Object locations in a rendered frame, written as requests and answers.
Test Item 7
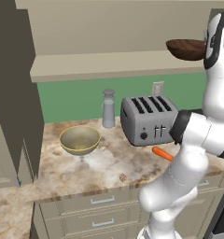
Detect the olive bowl with yellow rim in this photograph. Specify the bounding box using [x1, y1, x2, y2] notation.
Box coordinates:
[58, 124, 102, 157]

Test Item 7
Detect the orange carrot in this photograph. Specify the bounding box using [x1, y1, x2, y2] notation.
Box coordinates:
[151, 146, 175, 162]

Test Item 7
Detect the dark brown wooden bowl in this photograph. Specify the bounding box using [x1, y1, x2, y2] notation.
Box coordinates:
[165, 38, 208, 62]

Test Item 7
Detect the glass bottle with grey lid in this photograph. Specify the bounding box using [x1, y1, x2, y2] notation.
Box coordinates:
[101, 88, 117, 130]

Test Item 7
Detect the grey four-slot toaster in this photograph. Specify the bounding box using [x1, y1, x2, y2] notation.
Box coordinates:
[119, 94, 180, 148]

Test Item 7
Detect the beige drawer front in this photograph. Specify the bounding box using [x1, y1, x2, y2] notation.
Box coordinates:
[38, 187, 140, 220]
[43, 206, 150, 237]
[62, 227, 149, 239]
[195, 174, 224, 201]

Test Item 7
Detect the tall brown cupboard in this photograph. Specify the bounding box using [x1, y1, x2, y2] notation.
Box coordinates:
[0, 0, 46, 190]

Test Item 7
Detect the white wall socket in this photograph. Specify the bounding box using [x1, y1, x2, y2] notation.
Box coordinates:
[151, 80, 166, 97]

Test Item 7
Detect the silver drawer handle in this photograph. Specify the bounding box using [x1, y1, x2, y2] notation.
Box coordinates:
[90, 195, 116, 205]
[197, 179, 211, 188]
[91, 218, 116, 229]

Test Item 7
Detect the beige wall cupboard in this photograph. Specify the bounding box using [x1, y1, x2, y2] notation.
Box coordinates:
[14, 0, 224, 84]

